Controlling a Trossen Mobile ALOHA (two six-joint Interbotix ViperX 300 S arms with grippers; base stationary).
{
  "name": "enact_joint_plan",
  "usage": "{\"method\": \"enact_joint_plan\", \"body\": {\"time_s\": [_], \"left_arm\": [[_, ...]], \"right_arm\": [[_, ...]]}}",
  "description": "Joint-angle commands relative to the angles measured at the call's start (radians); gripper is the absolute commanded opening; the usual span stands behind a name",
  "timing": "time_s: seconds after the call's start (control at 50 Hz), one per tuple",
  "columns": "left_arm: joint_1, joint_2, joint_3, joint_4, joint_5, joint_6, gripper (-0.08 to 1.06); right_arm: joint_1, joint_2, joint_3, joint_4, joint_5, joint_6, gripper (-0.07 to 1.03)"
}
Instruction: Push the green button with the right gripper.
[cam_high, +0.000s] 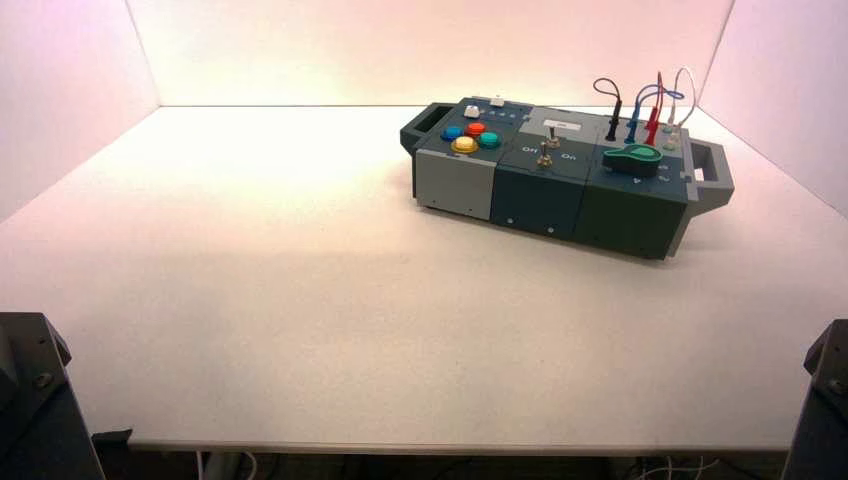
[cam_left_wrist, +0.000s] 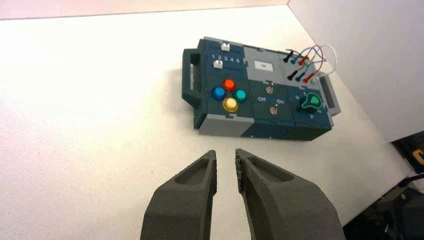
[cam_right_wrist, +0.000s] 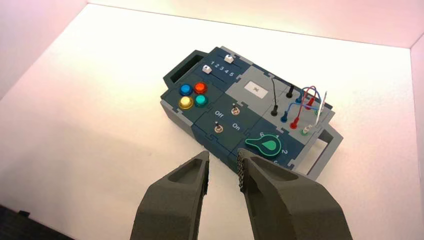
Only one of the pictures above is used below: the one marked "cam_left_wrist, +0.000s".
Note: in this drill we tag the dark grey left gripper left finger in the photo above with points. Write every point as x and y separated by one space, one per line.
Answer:
185 198

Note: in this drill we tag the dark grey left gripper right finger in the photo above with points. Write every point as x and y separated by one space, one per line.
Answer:
285 205

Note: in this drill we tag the yellow push button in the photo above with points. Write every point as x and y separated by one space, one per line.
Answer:
230 104

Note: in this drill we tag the blue push button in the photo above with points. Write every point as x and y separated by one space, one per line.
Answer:
218 93

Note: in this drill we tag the green push button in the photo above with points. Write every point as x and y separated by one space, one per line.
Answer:
240 95

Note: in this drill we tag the red push button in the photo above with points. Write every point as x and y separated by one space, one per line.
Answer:
228 84

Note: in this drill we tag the green rotary knob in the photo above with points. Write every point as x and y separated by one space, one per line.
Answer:
311 102

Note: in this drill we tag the dark teal control panel box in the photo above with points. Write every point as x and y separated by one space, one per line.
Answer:
258 92

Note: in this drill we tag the blue banana plug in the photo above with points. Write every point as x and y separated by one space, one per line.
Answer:
300 77
294 60

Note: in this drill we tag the red banana plug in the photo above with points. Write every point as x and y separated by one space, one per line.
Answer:
302 60
309 78

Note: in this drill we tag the black banana plug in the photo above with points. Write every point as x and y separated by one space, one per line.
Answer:
292 75
287 57

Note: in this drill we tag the black equipment with yellow part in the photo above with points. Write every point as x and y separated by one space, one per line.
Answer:
410 155

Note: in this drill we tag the white slider knob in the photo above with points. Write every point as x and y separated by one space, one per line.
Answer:
218 64
226 46

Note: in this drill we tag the metal toggle switch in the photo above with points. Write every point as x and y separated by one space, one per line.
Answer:
270 89
274 110

